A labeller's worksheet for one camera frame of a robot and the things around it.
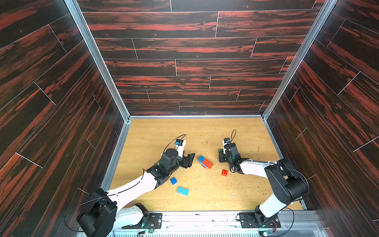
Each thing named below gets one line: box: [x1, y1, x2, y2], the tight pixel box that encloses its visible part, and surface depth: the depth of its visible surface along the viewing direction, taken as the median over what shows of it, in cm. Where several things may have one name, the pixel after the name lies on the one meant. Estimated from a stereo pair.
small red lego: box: [221, 169, 229, 177], surface depth 90 cm
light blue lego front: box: [176, 186, 190, 197], surface depth 84 cm
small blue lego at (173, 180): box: [169, 177, 178, 186], surface depth 88 cm
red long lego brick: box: [202, 158, 214, 169], surface depth 90 cm
